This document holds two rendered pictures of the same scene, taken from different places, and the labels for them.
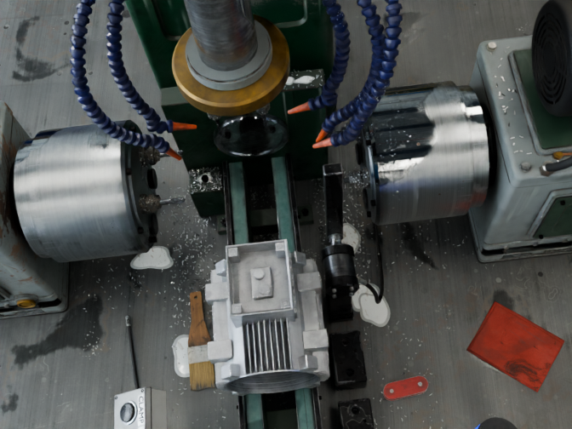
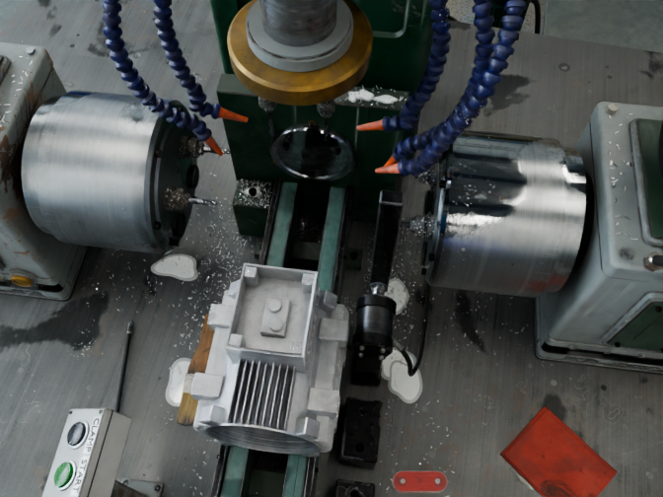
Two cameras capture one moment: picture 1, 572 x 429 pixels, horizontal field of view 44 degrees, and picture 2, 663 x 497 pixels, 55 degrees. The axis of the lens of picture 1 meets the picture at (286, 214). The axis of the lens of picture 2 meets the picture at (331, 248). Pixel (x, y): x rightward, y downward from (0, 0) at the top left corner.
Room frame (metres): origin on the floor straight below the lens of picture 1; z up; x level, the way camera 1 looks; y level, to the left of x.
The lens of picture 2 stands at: (0.09, -0.04, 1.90)
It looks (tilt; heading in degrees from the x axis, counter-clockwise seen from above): 62 degrees down; 4
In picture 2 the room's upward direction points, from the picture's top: straight up
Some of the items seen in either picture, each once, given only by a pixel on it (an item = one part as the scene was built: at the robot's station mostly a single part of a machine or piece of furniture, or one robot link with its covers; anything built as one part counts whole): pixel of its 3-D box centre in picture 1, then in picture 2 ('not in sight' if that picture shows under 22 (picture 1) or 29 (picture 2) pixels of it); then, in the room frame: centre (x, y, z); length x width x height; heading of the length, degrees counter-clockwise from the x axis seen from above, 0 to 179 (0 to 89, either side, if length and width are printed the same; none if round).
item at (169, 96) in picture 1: (251, 122); (318, 142); (0.81, 0.04, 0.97); 0.30 x 0.11 x 0.34; 87
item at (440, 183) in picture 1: (431, 151); (512, 215); (0.63, -0.29, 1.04); 0.41 x 0.25 x 0.25; 87
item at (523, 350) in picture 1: (516, 345); (558, 462); (0.31, -0.40, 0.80); 0.15 x 0.12 x 0.01; 47
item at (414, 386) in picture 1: (405, 388); (419, 481); (0.26, -0.17, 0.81); 0.09 x 0.03 x 0.02; 94
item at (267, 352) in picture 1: (268, 324); (274, 369); (0.36, 0.06, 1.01); 0.20 x 0.19 x 0.19; 177
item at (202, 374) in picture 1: (199, 340); (201, 367); (0.42, 0.21, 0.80); 0.21 x 0.05 x 0.01; 179
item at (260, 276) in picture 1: (260, 284); (274, 319); (0.40, 0.06, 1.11); 0.12 x 0.11 x 0.07; 177
